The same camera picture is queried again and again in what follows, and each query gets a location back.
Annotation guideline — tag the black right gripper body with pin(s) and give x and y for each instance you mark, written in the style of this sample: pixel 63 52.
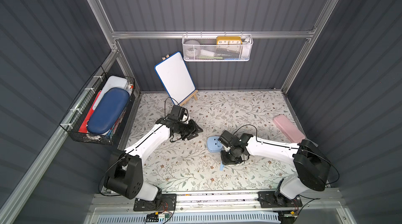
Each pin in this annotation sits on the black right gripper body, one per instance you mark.
pixel 231 158

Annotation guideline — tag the navy blue oval case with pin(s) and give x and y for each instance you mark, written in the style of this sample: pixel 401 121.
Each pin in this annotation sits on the navy blue oval case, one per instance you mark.
pixel 108 111

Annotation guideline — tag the light blue alarm clock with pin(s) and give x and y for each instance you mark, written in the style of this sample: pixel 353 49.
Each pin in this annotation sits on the light blue alarm clock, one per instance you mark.
pixel 213 144

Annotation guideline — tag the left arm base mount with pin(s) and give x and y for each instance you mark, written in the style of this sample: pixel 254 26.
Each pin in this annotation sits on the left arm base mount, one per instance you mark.
pixel 162 202

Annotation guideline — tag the white wire wall basket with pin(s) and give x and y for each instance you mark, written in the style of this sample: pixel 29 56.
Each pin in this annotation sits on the white wire wall basket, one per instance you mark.
pixel 223 53

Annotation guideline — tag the light blue battery cover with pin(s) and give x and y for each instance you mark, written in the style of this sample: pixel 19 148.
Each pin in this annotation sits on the light blue battery cover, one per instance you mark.
pixel 221 167

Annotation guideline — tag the yellow alarm clock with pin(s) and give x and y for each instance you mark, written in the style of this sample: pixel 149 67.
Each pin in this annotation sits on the yellow alarm clock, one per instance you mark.
pixel 228 40

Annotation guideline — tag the blue framed whiteboard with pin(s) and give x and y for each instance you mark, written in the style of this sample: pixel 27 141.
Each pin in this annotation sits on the blue framed whiteboard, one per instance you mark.
pixel 175 78

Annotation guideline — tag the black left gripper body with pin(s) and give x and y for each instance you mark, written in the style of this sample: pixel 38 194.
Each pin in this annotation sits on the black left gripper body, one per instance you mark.
pixel 188 128

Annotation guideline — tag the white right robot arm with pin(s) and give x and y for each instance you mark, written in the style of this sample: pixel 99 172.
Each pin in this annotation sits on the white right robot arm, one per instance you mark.
pixel 312 167

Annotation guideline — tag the grey tape roll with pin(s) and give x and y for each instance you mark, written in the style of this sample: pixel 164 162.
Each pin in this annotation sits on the grey tape roll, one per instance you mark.
pixel 191 49

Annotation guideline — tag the black wire side basket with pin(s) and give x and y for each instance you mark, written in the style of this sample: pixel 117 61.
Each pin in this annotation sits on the black wire side basket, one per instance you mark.
pixel 76 120

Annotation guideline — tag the white plastic tray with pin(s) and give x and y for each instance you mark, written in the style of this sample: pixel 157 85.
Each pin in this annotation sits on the white plastic tray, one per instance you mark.
pixel 112 82

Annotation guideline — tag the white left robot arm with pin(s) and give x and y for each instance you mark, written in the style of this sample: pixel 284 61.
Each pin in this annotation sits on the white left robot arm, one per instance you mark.
pixel 125 173

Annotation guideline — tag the pink rectangular case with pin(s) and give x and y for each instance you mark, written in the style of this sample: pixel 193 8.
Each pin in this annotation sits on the pink rectangular case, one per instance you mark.
pixel 290 131

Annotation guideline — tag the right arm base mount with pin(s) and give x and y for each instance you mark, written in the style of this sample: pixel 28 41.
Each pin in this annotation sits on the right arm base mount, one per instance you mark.
pixel 268 199

